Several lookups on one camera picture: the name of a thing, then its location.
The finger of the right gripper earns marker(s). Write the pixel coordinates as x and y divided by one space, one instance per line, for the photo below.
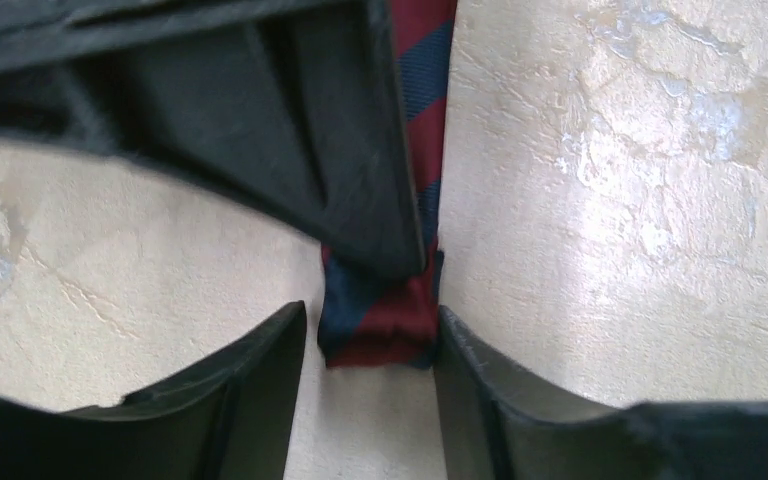
292 108

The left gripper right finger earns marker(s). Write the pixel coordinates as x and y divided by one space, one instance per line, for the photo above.
500 420

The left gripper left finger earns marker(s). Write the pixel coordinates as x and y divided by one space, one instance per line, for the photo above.
226 416

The red navy striped tie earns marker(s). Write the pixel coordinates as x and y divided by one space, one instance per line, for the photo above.
367 321

